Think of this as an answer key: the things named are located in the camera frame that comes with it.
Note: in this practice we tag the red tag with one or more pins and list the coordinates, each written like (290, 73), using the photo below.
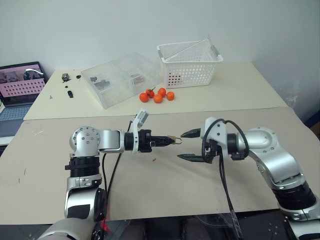
(105, 225)

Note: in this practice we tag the clear plastic organizer box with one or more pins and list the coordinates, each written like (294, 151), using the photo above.
(120, 77)

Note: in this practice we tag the orange round fruit with stem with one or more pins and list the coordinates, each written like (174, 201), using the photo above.
(150, 93)

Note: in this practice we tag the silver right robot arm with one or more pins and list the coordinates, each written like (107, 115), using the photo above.
(265, 147)

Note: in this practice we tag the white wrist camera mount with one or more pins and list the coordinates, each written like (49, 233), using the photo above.
(140, 117)
(217, 130)

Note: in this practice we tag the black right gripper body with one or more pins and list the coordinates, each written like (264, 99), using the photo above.
(212, 152)

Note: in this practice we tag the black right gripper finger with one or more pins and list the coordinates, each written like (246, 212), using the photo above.
(192, 133)
(192, 158)

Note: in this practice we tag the dark rounded shape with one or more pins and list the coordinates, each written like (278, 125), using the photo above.
(197, 230)

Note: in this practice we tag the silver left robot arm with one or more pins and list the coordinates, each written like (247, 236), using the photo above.
(110, 140)

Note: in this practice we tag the brass padlock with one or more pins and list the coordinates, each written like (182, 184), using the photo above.
(172, 140)

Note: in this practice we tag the black parts in organizer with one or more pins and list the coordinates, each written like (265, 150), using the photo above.
(102, 83)

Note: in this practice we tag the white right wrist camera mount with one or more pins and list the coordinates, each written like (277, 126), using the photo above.
(217, 130)

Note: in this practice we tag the open laptop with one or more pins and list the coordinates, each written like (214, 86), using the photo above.
(20, 85)

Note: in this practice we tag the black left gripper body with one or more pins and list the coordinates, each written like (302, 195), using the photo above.
(145, 142)

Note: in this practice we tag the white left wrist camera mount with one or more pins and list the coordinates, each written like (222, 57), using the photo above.
(140, 117)

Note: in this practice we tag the white perforated plastic basket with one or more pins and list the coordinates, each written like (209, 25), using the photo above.
(190, 72)

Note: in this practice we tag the small black rectangular part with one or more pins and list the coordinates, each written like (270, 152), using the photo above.
(70, 94)

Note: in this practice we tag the clear plastic sheet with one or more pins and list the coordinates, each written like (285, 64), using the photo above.
(190, 48)

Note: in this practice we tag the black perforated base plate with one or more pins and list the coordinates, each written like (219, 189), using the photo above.
(267, 225)

